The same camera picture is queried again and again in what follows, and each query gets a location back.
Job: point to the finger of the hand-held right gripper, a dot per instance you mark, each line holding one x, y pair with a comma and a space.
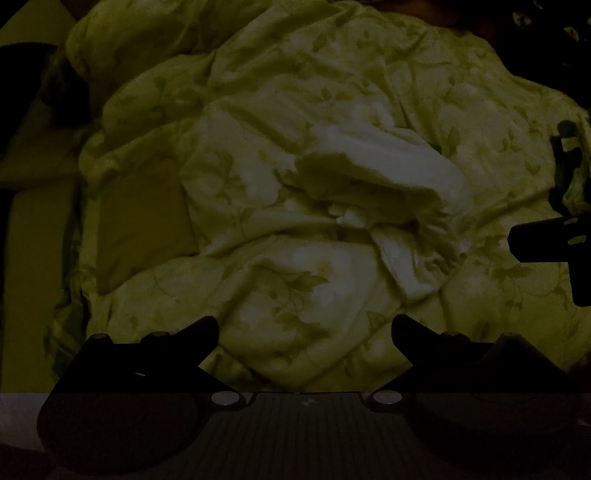
564, 152
531, 242

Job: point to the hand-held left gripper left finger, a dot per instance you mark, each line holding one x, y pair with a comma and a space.
203, 332

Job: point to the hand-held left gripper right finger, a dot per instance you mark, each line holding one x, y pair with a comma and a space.
408, 332

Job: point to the small white garment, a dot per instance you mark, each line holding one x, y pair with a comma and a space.
369, 184

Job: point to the leaf print quilt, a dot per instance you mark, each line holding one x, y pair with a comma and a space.
286, 286

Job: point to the plain yellow cloth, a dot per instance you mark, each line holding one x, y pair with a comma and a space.
143, 226

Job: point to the dark patterned cloth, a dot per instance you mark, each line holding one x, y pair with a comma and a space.
540, 27

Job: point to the yellow bed sheet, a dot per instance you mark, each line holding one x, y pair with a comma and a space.
32, 258

